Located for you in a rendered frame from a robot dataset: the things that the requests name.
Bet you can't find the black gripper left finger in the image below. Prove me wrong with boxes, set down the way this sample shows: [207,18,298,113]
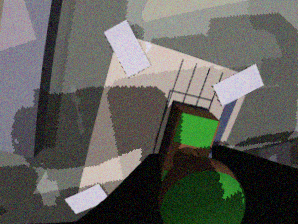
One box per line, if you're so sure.
[61,153,164,224]

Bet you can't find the pale lilac flat strip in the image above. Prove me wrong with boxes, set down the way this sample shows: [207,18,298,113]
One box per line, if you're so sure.
[258,141,291,167]

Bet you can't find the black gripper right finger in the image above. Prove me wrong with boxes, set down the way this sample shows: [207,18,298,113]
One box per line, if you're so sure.
[212,145,298,224]

